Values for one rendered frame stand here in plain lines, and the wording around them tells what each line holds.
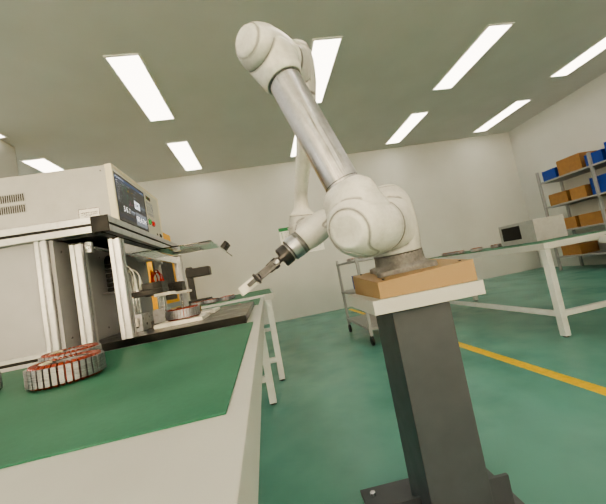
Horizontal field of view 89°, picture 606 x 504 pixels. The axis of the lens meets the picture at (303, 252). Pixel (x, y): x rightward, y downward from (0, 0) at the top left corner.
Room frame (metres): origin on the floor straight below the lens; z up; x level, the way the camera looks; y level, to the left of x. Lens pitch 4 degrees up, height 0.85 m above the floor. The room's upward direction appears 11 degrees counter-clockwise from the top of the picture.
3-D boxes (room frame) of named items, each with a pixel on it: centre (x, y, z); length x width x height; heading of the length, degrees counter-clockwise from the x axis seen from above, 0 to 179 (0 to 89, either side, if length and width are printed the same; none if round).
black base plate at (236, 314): (1.18, 0.47, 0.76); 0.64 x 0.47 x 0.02; 8
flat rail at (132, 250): (1.17, 0.56, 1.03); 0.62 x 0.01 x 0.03; 8
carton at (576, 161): (5.60, -5.26, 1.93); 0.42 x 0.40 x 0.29; 10
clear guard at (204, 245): (1.37, 0.49, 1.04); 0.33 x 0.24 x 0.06; 98
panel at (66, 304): (1.14, 0.71, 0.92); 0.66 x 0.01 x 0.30; 8
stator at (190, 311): (1.06, 0.44, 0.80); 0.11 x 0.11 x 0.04
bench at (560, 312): (3.56, -2.14, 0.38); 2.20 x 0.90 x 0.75; 8
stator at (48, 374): (0.54, 0.44, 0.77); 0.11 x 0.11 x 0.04
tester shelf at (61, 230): (1.14, 0.77, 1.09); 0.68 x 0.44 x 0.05; 8
